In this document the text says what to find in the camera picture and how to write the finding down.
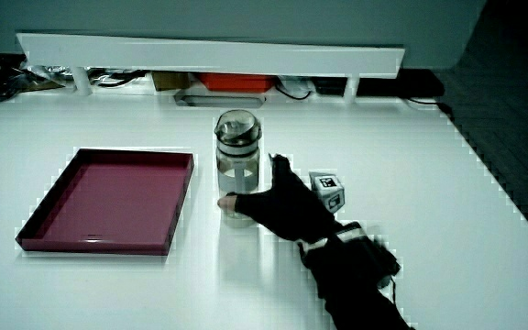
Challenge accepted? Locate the person's right hand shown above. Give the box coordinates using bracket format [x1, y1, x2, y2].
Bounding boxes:
[216, 153, 347, 244]

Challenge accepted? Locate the clear bottle with grey lid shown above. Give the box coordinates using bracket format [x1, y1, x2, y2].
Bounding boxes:
[213, 108, 263, 229]

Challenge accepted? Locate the person's right forearm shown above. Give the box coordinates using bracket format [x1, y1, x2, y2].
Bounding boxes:
[297, 221, 415, 330]

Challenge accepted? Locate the grey flat tray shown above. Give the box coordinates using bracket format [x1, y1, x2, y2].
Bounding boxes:
[173, 93, 267, 109]

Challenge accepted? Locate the orange box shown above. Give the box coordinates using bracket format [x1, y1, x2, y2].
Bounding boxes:
[198, 72, 278, 94]

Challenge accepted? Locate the long white shelf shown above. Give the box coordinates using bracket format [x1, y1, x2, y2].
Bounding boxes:
[15, 31, 406, 97]

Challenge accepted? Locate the brown cardboard box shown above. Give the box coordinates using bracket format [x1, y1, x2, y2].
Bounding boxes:
[151, 71, 191, 92]

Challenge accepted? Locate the black box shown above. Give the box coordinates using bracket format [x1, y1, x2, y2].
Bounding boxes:
[356, 68, 446, 98]

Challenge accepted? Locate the maroon rectangular tray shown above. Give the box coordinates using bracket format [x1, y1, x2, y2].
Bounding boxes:
[15, 147, 196, 257]

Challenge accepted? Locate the crumpled clear plastic bag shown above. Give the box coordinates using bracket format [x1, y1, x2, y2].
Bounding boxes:
[0, 52, 75, 100]

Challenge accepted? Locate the black cable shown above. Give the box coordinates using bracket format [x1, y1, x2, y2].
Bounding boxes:
[274, 82, 314, 101]
[90, 69, 149, 89]
[404, 96, 454, 116]

